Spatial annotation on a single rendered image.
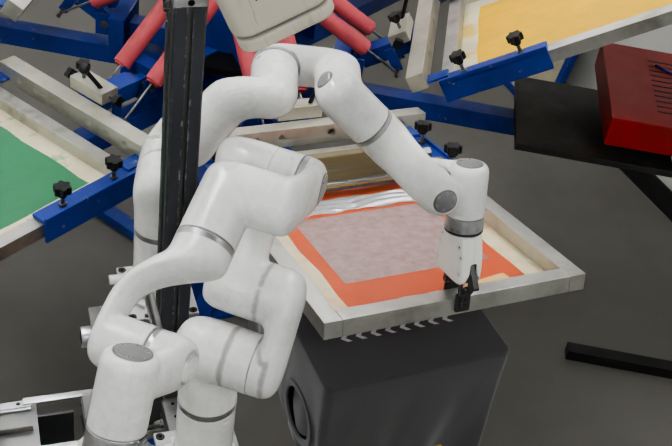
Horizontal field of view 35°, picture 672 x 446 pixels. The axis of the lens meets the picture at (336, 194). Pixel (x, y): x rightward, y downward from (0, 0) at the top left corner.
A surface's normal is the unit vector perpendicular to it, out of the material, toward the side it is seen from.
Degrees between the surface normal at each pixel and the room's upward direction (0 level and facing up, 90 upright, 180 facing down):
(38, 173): 0
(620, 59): 0
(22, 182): 0
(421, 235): 12
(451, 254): 90
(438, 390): 91
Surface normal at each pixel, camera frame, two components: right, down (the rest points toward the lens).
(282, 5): 0.29, 0.60
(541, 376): 0.12, -0.80
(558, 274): 0.04, -0.91
